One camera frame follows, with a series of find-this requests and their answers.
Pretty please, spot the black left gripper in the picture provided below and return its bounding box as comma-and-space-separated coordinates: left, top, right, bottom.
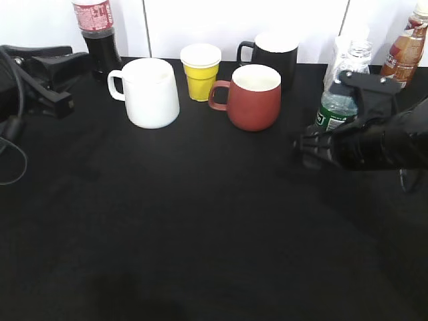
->
1, 45, 91, 120

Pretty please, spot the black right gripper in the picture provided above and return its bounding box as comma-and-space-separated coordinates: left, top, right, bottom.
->
293, 71, 407, 171

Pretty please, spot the clear water bottle green label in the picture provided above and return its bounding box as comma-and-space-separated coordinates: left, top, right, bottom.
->
315, 39, 372, 131

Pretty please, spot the white ceramic mug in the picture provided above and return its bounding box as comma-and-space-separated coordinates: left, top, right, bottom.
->
106, 58, 180, 129

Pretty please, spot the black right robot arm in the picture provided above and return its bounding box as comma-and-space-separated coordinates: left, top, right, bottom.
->
294, 71, 427, 193

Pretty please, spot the yellow paper cup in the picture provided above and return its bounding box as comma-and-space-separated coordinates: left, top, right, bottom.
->
180, 43, 221, 102

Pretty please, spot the white milk carton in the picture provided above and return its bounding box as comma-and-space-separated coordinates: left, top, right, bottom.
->
324, 35, 350, 90

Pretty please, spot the cola bottle red label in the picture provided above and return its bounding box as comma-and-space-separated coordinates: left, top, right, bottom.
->
71, 0, 122, 82

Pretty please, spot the brown coffee drink bottle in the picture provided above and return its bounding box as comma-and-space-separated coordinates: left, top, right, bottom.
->
381, 1, 427, 89

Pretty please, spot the black ceramic mug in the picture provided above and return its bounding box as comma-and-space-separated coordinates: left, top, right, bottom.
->
236, 31, 300, 92

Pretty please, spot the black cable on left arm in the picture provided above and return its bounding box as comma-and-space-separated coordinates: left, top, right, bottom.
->
0, 45, 28, 187

